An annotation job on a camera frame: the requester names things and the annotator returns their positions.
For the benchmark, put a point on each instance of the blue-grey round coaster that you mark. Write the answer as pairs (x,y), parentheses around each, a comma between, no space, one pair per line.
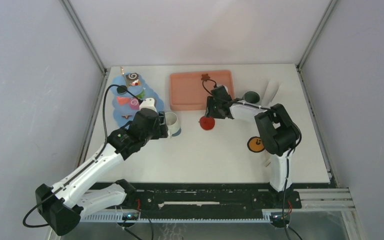
(177,133)

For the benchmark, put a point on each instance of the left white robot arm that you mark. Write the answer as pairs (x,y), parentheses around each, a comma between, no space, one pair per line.
(67,201)

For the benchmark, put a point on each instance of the pink swirl roll cake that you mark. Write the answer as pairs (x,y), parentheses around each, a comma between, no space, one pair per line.
(134,104)

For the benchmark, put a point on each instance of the black round cookie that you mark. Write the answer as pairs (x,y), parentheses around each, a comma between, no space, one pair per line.
(122,89)

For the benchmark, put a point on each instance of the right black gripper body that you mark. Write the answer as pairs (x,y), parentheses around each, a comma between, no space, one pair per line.
(212,108)

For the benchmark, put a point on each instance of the brown swirl roll cake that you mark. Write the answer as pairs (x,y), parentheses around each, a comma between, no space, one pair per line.
(132,79)

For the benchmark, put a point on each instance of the orange round coaster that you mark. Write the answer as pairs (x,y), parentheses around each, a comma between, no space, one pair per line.
(255,145)

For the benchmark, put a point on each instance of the green swirl roll cake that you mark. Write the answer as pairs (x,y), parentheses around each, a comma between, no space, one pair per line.
(142,94)

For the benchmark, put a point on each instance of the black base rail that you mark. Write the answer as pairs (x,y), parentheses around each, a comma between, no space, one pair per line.
(209,201)

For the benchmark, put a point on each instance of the blue three-tier cake stand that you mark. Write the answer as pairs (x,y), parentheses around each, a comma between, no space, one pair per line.
(121,110)

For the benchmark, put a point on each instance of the dark green ceramic mug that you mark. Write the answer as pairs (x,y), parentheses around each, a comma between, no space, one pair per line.
(251,97)

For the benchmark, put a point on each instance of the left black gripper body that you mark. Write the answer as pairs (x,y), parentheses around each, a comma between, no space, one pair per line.
(159,131)

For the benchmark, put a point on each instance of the metal serving tongs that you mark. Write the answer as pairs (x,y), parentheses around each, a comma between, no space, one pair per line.
(270,92)

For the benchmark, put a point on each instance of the pink cake slice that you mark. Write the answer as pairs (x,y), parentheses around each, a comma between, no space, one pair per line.
(121,100)

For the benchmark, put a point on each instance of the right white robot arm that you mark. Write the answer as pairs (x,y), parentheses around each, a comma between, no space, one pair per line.
(279,135)

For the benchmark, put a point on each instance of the floral mug green inside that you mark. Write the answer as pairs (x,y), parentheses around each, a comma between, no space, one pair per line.
(267,162)

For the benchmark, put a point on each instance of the red round coaster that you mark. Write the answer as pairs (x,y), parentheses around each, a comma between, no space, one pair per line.
(207,123)

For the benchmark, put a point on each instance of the brown star cookie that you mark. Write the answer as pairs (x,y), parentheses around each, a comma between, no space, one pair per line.
(205,77)

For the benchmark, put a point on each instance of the pink dessert tray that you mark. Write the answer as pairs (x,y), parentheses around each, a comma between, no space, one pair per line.
(188,93)

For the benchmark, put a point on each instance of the cream ceramic mug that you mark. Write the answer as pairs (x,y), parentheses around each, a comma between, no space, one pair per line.
(172,122)

